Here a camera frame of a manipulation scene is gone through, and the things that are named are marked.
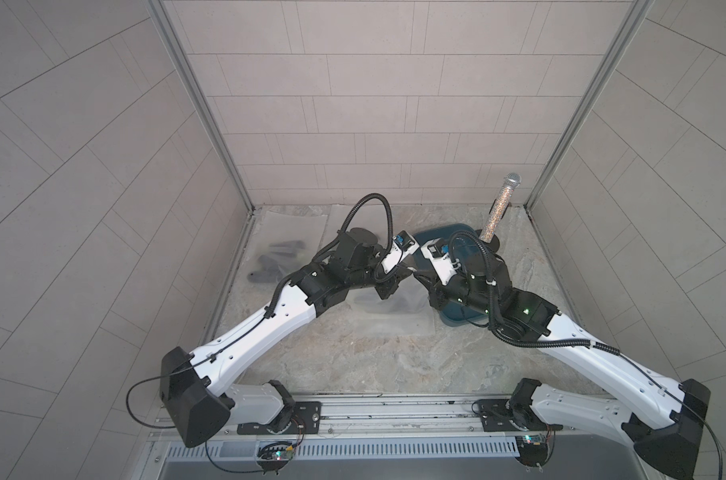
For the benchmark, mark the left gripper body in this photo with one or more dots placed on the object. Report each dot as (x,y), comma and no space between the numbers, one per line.
(367,274)

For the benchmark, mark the aluminium mounting rail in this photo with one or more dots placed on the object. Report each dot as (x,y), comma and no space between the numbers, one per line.
(369,415)

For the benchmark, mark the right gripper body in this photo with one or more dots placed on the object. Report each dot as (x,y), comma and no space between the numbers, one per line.
(461,291)

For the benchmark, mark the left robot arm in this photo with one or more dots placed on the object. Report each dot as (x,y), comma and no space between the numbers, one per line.
(198,388)

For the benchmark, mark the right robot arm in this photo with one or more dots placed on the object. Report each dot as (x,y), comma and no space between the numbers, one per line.
(664,420)

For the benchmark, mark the left controller board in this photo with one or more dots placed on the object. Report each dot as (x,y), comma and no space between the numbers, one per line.
(275,456)

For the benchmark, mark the right controller board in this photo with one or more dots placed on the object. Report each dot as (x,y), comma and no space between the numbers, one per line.
(533,450)

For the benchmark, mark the teal plastic bin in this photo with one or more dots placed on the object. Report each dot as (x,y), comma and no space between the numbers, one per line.
(463,243)

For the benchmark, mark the clear zip-top bag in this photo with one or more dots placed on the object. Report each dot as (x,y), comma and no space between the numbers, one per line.
(264,269)
(405,313)
(335,220)

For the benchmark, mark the controller board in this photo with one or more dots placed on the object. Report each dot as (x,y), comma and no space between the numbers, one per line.
(533,450)
(275,456)

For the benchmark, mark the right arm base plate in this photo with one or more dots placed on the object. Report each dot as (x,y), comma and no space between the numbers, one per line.
(499,415)

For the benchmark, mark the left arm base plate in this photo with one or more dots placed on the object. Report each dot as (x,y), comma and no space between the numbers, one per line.
(305,419)

